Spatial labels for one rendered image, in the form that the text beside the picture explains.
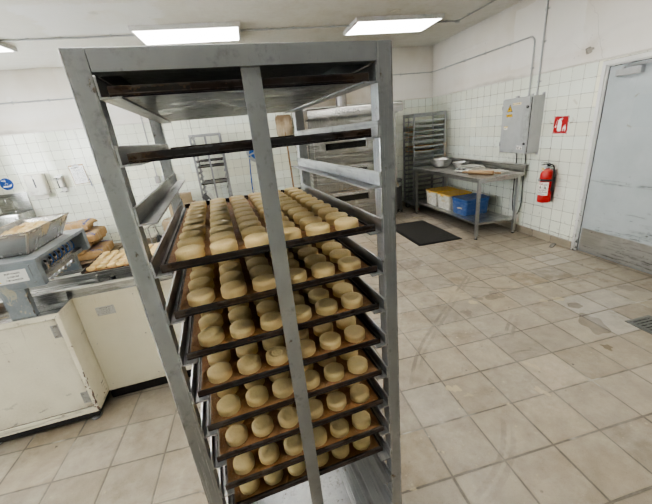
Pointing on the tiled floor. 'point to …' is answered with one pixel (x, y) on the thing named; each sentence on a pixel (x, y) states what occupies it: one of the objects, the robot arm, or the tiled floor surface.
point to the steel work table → (477, 191)
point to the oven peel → (285, 132)
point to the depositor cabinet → (42, 373)
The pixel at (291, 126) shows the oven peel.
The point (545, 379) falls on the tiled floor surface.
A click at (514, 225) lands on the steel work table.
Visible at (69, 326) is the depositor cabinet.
